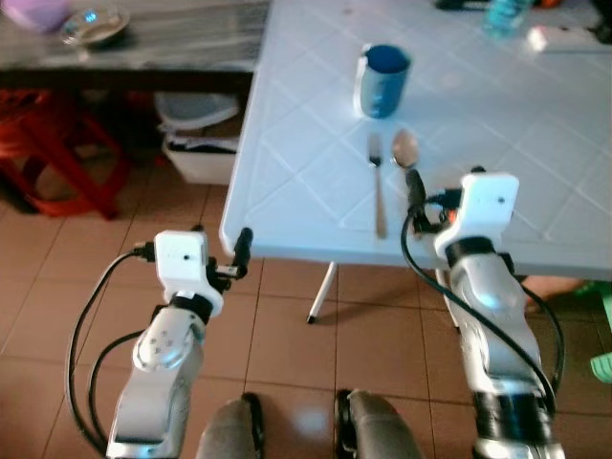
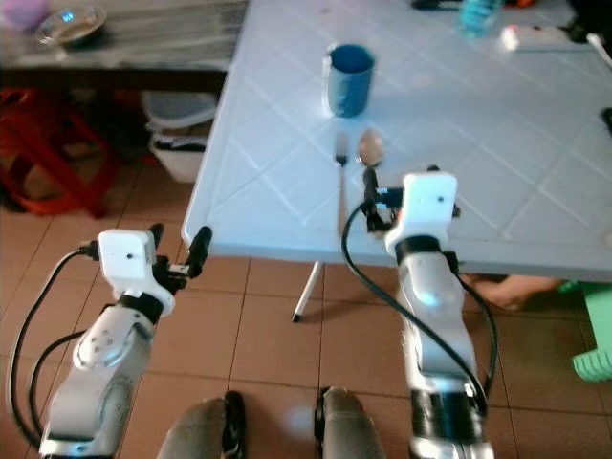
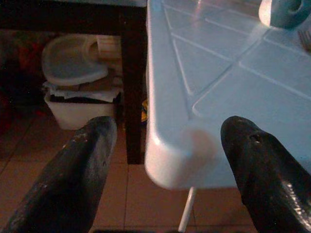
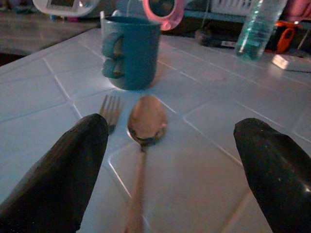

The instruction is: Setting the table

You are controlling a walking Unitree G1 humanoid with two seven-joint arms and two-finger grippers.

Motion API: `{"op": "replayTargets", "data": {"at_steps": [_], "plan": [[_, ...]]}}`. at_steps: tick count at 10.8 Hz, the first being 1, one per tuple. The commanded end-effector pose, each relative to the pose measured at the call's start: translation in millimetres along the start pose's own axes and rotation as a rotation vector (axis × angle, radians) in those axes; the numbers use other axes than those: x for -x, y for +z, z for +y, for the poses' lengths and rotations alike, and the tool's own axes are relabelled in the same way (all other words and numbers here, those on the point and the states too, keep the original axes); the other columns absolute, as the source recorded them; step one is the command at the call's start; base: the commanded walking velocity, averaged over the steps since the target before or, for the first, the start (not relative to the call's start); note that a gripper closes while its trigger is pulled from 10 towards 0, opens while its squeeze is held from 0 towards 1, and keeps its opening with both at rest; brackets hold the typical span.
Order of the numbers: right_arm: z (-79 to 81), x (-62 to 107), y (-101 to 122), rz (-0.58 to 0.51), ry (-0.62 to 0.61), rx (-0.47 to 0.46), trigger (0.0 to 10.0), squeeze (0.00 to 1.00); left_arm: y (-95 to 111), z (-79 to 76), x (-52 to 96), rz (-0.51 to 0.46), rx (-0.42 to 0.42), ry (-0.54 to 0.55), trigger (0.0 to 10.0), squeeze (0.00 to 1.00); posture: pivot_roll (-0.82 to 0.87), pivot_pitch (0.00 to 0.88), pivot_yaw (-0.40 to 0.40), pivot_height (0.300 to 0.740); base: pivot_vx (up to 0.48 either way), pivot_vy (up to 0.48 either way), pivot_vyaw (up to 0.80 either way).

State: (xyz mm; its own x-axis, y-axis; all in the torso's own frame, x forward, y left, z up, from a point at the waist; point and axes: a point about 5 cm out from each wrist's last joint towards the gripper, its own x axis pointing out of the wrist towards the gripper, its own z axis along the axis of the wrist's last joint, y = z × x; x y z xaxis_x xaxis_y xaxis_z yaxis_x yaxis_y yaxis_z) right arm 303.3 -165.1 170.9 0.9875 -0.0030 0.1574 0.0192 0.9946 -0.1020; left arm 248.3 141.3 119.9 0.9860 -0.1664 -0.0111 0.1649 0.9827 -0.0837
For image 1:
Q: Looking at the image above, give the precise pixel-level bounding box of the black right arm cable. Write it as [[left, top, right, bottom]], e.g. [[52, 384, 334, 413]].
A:
[[400, 208, 567, 414]]

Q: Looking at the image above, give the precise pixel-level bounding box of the green plastic stool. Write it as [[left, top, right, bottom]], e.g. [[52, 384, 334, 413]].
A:
[[587, 281, 612, 384]]

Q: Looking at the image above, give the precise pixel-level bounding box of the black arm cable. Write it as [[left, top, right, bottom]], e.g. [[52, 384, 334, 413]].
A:
[[65, 243, 160, 454], [400, 208, 567, 414]]

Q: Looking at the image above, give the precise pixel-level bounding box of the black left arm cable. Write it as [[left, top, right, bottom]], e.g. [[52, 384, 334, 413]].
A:
[[65, 243, 160, 454]]

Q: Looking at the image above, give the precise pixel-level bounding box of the grey robot left leg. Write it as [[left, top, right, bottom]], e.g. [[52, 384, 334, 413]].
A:
[[195, 392, 266, 459]]

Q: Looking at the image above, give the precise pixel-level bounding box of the white table leg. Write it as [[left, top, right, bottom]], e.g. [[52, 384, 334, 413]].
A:
[[306, 260, 339, 325]]

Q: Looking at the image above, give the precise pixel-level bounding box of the metal fork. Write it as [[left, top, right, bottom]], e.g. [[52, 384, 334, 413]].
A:
[[367, 132, 389, 240]]

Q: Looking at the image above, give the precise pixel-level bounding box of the white storage box with lid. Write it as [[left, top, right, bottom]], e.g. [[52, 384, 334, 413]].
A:
[[153, 90, 241, 186]]

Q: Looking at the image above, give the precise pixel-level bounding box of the red plastic stool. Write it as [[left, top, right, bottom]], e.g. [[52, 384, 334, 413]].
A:
[[0, 89, 132, 220]]

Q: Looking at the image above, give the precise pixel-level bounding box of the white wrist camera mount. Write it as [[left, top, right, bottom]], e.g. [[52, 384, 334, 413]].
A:
[[434, 172, 521, 265], [153, 229, 227, 317]]

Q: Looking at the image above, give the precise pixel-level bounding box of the person's bare foot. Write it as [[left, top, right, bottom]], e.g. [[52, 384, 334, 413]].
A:
[[521, 275, 590, 314]]

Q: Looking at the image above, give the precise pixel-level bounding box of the blue water bottle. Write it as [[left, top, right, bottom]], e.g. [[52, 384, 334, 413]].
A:
[[482, 0, 533, 40]]

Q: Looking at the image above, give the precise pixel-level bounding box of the grey robot right leg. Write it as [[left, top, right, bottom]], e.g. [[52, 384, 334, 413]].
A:
[[334, 387, 423, 459]]

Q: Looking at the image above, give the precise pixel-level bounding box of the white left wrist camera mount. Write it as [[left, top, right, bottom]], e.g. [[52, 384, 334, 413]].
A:
[[153, 229, 227, 317]]

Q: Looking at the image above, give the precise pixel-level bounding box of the glass dish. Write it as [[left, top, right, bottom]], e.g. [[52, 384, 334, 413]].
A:
[[58, 7, 133, 48]]

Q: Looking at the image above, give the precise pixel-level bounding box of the dark wooden table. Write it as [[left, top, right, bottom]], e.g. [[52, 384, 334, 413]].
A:
[[0, 0, 274, 94]]

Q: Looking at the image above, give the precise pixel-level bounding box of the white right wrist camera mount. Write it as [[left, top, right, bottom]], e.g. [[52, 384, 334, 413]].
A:
[[434, 172, 521, 265]]

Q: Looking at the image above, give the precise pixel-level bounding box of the blue mug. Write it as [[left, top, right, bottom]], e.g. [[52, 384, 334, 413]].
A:
[[355, 44, 413, 120]]

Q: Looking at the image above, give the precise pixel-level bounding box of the grey robot leg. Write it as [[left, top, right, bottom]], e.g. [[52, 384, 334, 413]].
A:
[[195, 392, 266, 459], [334, 387, 423, 459]]

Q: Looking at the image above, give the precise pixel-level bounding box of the purple bowl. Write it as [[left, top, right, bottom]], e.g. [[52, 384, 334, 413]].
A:
[[23, 0, 74, 35]]

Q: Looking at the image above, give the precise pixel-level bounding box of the white plastic table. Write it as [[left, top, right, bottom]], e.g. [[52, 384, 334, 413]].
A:
[[219, 0, 612, 284]]

